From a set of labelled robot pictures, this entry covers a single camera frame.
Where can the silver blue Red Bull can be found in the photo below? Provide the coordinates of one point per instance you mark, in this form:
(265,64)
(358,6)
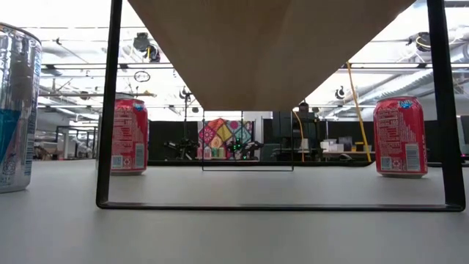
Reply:
(18,110)

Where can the background black robot arm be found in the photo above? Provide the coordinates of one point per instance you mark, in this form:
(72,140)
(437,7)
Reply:
(243,146)
(181,146)

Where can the wooden shelf black metal legs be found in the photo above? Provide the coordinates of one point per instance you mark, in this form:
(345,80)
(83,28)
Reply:
(256,55)

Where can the colourful patchwork painting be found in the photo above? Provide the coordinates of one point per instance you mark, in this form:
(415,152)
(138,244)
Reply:
(223,132)

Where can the dark cabinet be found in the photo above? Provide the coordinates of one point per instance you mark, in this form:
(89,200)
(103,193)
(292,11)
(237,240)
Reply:
(282,128)

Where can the black light stand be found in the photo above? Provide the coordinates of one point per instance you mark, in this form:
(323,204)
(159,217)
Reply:
(186,110)

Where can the black partition panel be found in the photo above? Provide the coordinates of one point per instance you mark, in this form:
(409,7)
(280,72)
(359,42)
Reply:
(161,135)

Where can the red soda can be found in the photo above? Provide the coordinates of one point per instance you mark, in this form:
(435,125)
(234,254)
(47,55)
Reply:
(399,139)
(132,139)

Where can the black hanging hook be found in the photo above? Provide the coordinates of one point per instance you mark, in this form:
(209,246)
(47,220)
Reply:
(340,93)

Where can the black mounted camera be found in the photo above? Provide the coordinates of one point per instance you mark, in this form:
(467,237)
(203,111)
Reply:
(142,42)

